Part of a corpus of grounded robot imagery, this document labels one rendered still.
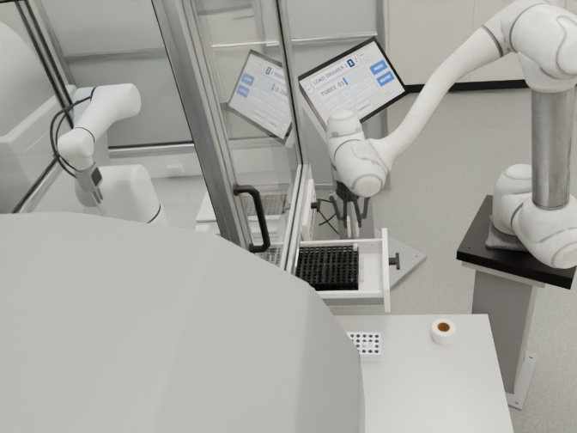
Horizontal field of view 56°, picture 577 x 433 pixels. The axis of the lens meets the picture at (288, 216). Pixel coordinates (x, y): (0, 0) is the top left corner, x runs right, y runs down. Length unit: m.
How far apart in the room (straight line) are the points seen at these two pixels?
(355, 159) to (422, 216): 2.00
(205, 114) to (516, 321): 1.57
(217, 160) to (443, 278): 2.14
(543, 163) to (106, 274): 1.27
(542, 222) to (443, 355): 0.48
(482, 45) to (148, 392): 1.28
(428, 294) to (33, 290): 2.47
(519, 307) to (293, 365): 1.61
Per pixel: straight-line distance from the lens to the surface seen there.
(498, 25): 1.59
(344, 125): 1.51
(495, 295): 2.16
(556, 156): 1.62
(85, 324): 0.59
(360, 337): 1.73
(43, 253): 0.67
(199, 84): 0.95
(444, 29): 4.48
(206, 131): 0.99
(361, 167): 1.39
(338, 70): 2.46
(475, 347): 1.76
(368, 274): 1.85
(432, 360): 1.72
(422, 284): 2.97
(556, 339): 2.83
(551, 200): 1.70
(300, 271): 1.79
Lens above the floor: 2.15
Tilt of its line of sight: 38 degrees down
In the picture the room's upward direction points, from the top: 11 degrees counter-clockwise
